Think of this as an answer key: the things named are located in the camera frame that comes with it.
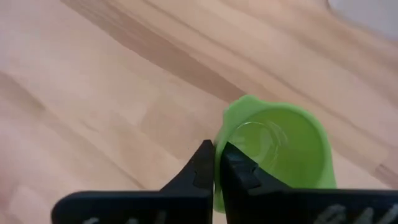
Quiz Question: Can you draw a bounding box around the green measuring cup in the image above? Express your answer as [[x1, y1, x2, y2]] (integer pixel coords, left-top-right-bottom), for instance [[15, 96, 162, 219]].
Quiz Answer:
[[213, 94, 338, 215]]

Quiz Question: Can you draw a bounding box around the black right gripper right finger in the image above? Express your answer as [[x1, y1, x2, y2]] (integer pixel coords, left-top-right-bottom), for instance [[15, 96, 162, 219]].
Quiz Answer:
[[219, 141, 398, 224]]

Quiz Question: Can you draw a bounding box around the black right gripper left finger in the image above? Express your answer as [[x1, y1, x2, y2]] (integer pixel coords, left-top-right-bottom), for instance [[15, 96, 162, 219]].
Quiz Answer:
[[51, 139, 216, 224]]

